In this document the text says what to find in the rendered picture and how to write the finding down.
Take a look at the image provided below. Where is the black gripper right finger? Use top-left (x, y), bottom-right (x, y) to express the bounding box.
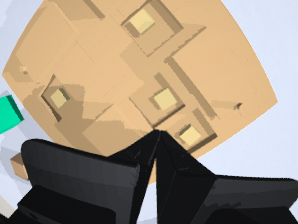
top-left (156, 131), bottom-right (298, 224)

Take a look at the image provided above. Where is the tan puzzle board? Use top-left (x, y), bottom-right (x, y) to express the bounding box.
top-left (1, 0), bottom-right (278, 160)

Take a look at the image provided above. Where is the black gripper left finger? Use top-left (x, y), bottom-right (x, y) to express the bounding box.
top-left (20, 129), bottom-right (160, 224)

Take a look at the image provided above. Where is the teal green cube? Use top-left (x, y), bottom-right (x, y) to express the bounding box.
top-left (0, 95), bottom-right (24, 135)

